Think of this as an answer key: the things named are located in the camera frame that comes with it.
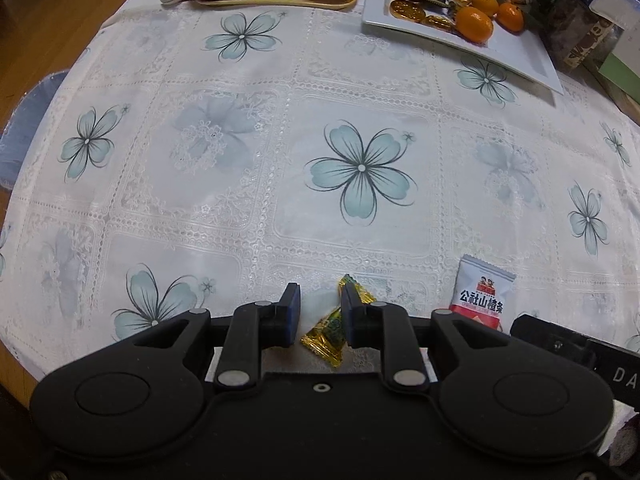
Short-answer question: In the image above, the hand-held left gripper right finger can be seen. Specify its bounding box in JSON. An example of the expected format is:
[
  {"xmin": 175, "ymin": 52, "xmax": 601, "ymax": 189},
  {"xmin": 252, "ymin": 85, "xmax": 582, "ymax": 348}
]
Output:
[{"xmin": 340, "ymin": 283, "xmax": 512, "ymax": 394}]

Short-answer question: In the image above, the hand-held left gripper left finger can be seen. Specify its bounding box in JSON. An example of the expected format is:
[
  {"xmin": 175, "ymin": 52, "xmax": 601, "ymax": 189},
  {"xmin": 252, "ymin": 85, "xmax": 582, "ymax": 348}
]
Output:
[{"xmin": 131, "ymin": 282, "xmax": 302, "ymax": 394}]

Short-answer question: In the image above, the white blue red snack packet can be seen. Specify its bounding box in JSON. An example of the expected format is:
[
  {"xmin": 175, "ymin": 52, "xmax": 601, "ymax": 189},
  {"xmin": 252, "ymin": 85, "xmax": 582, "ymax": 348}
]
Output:
[{"xmin": 448, "ymin": 254, "xmax": 517, "ymax": 332}]

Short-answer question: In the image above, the white floral tablecloth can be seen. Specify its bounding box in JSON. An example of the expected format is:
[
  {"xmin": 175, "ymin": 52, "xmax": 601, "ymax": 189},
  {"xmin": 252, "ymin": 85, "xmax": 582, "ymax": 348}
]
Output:
[{"xmin": 0, "ymin": 0, "xmax": 640, "ymax": 391}]

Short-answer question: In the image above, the white rectangular plate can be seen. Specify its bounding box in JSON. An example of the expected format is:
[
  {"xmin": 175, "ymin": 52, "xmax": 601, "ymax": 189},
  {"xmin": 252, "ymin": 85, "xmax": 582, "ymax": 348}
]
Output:
[{"xmin": 361, "ymin": 0, "xmax": 564, "ymax": 95}]

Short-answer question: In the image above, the gold candy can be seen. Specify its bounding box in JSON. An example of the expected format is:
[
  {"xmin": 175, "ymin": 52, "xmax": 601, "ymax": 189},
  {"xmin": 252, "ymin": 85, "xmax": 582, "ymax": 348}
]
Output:
[{"xmin": 300, "ymin": 274, "xmax": 377, "ymax": 369}]

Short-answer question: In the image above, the brown patterned box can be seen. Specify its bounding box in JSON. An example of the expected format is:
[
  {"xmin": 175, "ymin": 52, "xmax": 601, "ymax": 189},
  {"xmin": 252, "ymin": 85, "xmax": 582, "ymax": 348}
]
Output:
[{"xmin": 542, "ymin": 0, "xmax": 629, "ymax": 69}]

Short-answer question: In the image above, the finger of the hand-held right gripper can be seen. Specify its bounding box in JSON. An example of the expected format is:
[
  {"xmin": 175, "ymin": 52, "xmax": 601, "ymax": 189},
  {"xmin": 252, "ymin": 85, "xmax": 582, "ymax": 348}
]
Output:
[{"xmin": 509, "ymin": 313, "xmax": 594, "ymax": 366}]

